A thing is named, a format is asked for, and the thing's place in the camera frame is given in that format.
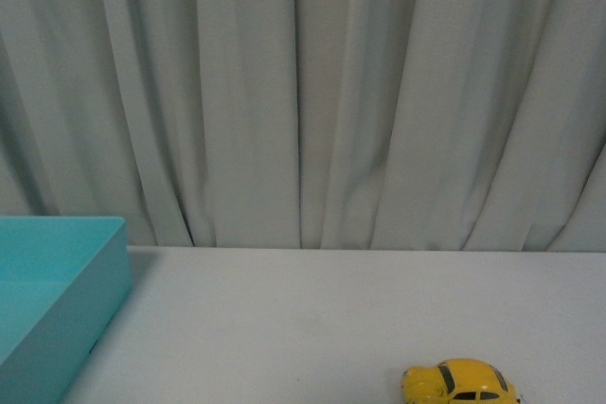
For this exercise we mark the turquoise plastic storage box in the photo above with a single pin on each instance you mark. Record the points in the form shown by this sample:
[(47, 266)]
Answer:
[(62, 281)]

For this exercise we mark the yellow beetle toy car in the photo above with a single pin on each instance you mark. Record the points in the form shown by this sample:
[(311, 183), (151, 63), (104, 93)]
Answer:
[(457, 381)]

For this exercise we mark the grey pleated curtain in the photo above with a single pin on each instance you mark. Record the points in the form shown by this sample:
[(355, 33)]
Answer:
[(318, 124)]

